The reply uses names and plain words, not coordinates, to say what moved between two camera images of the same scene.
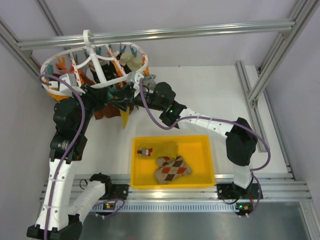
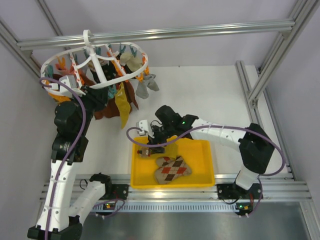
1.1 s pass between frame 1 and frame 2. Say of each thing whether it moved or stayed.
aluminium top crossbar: stayed
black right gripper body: moved
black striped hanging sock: stayed
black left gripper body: stayed
